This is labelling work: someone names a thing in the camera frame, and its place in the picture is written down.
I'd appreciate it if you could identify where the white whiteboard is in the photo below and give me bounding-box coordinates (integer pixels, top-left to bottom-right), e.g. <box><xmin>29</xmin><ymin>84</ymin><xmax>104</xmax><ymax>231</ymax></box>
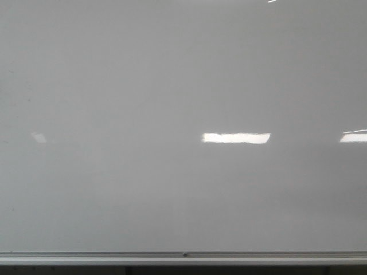
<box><xmin>1</xmin><ymin>1</ymin><xmax>366</xmax><ymax>252</ymax></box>

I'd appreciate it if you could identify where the aluminium whiteboard tray rail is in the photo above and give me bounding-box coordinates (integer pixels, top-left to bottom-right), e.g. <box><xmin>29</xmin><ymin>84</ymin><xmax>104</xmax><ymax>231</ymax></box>
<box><xmin>1</xmin><ymin>252</ymin><xmax>366</xmax><ymax>266</ymax></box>

